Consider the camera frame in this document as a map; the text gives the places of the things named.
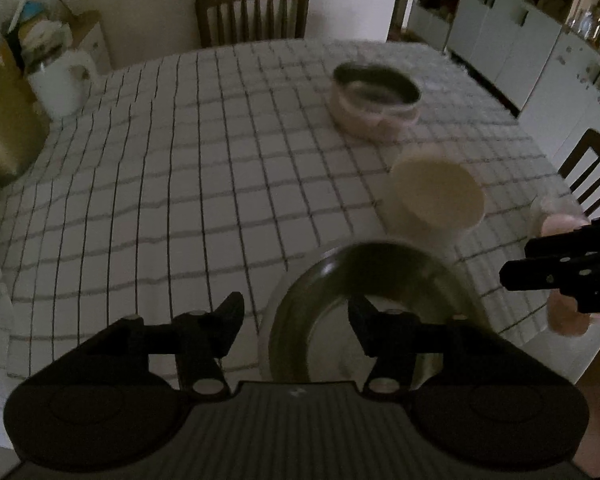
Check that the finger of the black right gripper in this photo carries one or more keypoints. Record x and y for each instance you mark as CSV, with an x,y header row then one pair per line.
x,y
568,262

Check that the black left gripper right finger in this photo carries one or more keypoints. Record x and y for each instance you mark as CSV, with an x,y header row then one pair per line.
x,y
491,405

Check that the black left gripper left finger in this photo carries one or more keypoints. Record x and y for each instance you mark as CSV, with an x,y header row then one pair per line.
x,y
123,394

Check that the pink bear-shaped plate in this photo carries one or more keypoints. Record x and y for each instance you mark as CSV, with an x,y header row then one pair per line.
x,y
563,316

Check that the large white plate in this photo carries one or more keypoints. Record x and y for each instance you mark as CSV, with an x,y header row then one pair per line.
x,y
571,340

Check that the cream white bowl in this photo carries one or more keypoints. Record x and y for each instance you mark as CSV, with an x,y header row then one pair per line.
x,y
431,200

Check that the large stainless steel bowl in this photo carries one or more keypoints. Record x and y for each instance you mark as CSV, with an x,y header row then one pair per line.
x,y
347,303

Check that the pink steel-lined bowl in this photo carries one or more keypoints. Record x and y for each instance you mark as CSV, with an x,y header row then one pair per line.
x,y
372,102

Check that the right wooden chair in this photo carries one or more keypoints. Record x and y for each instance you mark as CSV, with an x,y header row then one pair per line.
x,y
582,166

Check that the wooden chair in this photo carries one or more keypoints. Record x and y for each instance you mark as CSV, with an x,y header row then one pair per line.
x,y
582,166
228,22

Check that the white checkered tablecloth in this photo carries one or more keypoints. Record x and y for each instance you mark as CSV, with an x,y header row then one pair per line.
x,y
185,178

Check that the gold thermos jug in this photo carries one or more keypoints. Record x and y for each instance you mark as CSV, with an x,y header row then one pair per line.
x,y
23,127

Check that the white electric kettle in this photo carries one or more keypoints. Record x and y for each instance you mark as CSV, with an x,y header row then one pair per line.
x,y
57,81

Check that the small wooden side cabinet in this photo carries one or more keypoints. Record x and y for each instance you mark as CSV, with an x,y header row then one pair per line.
x,y
35,36

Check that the far wooden chair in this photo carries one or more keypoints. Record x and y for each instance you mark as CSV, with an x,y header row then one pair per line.
x,y
228,22

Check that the white cabinet wall unit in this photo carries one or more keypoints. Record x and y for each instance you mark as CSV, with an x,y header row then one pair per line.
x,y
541,57

